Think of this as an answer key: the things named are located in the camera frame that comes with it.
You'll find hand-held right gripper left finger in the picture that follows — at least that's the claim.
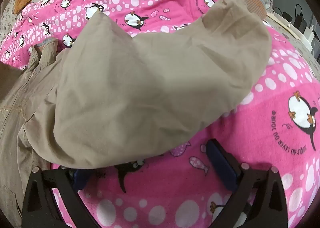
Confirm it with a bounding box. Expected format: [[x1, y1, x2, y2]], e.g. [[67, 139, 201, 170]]
[[21, 166, 98, 228]]

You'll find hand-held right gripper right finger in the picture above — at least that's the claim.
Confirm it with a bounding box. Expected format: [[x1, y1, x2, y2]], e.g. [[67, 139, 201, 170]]
[[205, 139, 288, 228]]

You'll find beige jacket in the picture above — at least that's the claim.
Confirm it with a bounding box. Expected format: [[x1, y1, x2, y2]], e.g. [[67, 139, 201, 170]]
[[0, 0, 273, 228]]

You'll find pink penguin print blanket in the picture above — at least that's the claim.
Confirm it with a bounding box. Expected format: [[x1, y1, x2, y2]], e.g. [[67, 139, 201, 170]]
[[0, 0, 320, 228]]

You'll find white power adapter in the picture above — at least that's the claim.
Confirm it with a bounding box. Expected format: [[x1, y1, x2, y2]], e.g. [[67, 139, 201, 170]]
[[303, 26, 316, 44]]

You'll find floral bed sheet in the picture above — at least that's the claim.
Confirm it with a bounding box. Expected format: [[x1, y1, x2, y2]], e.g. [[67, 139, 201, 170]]
[[0, 0, 320, 76]]

